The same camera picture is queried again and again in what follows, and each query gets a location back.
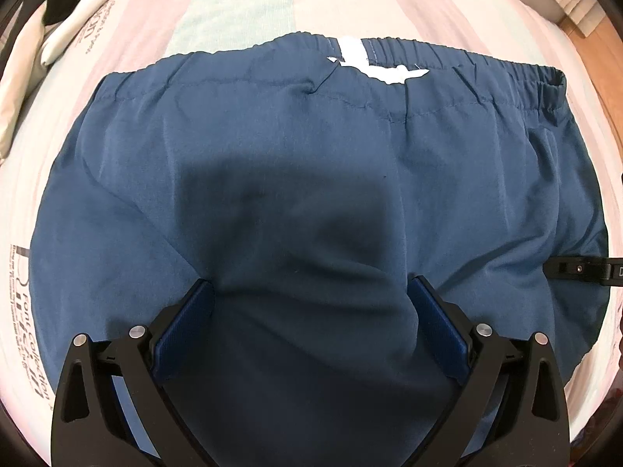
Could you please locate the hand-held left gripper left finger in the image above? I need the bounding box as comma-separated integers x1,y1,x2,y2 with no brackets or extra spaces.
51,277,217,467

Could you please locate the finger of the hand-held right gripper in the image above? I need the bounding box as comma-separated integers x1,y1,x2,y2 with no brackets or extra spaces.
544,258,610,283

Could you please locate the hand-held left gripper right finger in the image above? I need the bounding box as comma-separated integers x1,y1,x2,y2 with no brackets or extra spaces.
404,275,570,467

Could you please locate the blue and white hooded jacket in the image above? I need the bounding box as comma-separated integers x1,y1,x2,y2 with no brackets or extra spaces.
36,32,610,467

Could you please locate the wooden headboard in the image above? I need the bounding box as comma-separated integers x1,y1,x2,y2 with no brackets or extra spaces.
560,7,610,38

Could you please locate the black and beige garment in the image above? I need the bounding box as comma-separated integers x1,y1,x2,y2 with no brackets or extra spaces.
0,0,132,161

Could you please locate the bed with striped sheet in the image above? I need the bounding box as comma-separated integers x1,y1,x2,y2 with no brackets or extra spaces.
0,0,623,448

